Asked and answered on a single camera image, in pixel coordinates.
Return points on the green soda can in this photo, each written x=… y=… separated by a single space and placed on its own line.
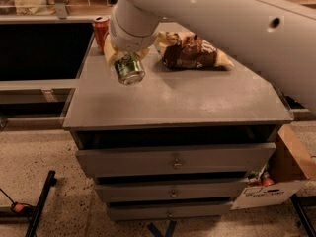
x=129 y=69

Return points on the grey drawer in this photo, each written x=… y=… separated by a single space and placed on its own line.
x=169 y=190
x=121 y=162
x=166 y=211

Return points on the grey drawer cabinet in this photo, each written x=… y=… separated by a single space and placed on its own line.
x=169 y=108

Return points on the black right stand leg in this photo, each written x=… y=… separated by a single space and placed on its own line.
x=299 y=204

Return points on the black floor stand leg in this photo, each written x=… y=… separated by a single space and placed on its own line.
x=50 y=181

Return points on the brown chip bag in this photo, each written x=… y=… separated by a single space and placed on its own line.
x=186 y=50

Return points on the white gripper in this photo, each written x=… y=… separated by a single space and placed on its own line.
x=128 y=39

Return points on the middle grey drawer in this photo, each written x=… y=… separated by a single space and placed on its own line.
x=169 y=190

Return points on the top grey drawer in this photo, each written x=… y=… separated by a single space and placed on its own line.
x=121 y=162

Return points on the orange bottle in box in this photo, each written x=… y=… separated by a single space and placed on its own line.
x=266 y=179

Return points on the bottom grey drawer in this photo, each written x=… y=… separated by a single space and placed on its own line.
x=166 y=211

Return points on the metal railing frame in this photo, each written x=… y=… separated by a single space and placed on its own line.
x=49 y=11

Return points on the red cola can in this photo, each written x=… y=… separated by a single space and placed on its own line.
x=101 y=27

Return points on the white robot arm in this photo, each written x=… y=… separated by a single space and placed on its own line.
x=275 y=38

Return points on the cardboard box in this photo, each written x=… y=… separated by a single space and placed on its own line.
x=291 y=167

